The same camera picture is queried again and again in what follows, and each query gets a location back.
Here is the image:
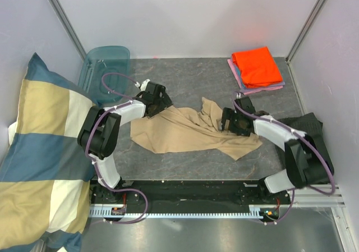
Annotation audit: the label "beige t shirt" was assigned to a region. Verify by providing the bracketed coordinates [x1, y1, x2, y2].
[130, 97, 262, 161]

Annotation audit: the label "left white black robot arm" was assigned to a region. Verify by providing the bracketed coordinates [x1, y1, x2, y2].
[77, 80, 173, 203]

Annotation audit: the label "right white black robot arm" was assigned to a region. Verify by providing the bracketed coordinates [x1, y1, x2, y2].
[219, 96, 336, 204]

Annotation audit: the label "blue plastic bin lid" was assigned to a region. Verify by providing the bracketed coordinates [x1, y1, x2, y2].
[78, 45, 130, 105]

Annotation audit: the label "orange folded t shirt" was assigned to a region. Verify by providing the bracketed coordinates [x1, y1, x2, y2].
[231, 47, 283, 86]

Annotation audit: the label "pink folded t shirt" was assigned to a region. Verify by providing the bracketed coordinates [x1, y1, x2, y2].
[227, 59, 285, 95]

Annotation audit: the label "dark striped folded garment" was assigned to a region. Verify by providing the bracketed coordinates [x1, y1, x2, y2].
[276, 112, 334, 188]

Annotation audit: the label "aluminium floor rails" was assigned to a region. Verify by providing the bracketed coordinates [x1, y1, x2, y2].
[293, 185, 345, 208]

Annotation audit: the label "blue beige striped pillow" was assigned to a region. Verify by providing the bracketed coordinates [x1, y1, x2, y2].
[1, 54, 94, 251]

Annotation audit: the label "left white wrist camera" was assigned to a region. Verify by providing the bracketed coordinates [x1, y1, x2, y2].
[135, 79, 150, 91]

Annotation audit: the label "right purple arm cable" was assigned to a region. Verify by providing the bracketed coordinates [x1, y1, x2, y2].
[232, 91, 336, 226]

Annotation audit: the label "white slotted cable duct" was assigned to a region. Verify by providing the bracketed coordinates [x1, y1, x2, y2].
[89, 204, 279, 220]

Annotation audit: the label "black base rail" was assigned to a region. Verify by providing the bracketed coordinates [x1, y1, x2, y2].
[90, 180, 291, 213]

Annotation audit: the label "left aluminium frame post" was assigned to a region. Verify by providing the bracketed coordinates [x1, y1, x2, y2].
[48, 0, 87, 60]

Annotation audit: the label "aluminium frame post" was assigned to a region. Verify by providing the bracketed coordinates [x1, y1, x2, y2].
[48, 0, 87, 60]
[286, 0, 328, 64]

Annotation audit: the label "right aluminium frame post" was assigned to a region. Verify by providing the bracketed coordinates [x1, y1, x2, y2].
[286, 0, 328, 64]

